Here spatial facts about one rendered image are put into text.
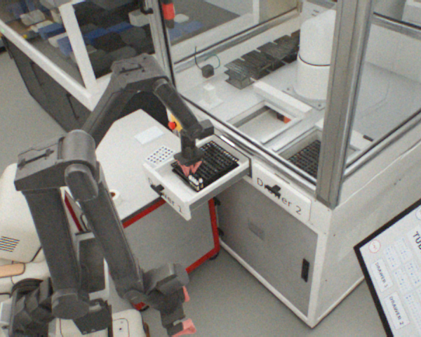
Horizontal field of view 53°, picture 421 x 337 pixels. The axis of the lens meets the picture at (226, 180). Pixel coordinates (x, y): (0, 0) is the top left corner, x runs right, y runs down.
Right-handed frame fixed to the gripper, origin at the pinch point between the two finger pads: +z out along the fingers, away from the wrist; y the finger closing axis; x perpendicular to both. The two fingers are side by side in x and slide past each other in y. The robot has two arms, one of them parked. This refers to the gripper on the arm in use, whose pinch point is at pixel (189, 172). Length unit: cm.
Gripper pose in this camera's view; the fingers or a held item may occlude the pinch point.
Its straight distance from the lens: 164.8
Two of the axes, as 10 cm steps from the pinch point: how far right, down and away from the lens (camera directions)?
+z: -0.2, 7.4, 6.7
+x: 6.1, 5.4, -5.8
